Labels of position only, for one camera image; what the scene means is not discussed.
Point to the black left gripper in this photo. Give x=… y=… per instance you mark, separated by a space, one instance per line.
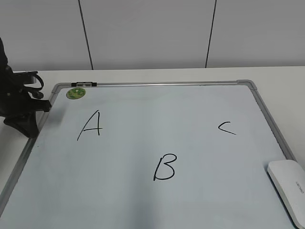
x=15 y=101

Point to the white rectangular whiteboard eraser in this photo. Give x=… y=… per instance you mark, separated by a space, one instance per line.
x=289 y=179

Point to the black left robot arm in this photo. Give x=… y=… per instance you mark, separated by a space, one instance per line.
x=34 y=88

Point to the round green magnet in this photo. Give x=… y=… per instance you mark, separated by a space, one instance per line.
x=76 y=93

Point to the black and silver frame clip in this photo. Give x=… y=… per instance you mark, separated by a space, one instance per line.
x=84 y=84

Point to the white whiteboard with grey frame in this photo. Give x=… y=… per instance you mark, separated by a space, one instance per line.
x=150 y=156

